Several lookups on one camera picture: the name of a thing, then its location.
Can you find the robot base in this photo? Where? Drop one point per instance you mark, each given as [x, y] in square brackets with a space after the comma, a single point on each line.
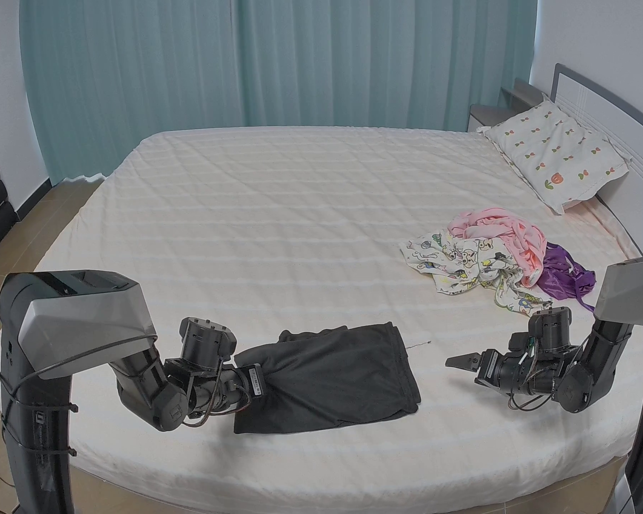
[635, 496]

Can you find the black T-shirt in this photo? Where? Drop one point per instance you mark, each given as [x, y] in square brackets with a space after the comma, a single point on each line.
[343, 378]

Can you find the bed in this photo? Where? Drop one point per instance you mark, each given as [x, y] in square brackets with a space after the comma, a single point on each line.
[273, 206]

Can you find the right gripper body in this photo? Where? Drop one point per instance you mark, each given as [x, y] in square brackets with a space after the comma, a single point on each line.
[498, 370]

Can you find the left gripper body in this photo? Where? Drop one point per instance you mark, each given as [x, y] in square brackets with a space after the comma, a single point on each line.
[241, 386]

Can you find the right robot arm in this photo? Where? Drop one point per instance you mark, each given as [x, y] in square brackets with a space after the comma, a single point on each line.
[632, 292]

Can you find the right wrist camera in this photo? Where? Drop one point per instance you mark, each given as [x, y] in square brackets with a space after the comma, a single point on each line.
[520, 342]

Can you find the pink garment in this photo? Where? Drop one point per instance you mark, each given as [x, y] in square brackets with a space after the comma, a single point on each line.
[514, 239]

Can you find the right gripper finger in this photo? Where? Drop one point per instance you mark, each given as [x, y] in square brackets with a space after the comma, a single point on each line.
[466, 363]
[474, 356]

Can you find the purple garment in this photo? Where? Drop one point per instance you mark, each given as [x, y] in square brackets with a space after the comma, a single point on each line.
[562, 276]

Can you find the blue-green curtain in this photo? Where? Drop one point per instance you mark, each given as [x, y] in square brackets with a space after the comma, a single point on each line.
[246, 46]

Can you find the white printed pillow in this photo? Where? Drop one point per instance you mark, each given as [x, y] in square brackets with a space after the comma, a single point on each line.
[557, 153]

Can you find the white printed garment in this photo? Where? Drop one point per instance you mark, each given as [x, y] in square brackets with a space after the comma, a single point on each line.
[455, 260]

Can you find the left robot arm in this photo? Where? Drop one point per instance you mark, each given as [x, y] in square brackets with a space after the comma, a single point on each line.
[80, 319]

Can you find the grey bedside table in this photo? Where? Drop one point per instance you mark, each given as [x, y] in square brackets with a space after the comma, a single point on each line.
[487, 114]

